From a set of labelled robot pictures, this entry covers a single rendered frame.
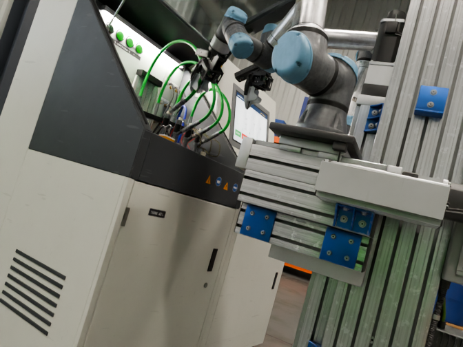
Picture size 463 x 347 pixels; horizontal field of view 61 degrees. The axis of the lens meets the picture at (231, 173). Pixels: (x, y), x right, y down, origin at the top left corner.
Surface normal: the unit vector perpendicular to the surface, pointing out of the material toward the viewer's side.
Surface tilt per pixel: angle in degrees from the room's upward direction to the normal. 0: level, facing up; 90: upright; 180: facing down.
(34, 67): 90
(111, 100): 90
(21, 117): 90
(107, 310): 90
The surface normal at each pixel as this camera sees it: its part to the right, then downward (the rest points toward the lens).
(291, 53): -0.76, -0.14
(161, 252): 0.82, 0.19
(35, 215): -0.50, -0.22
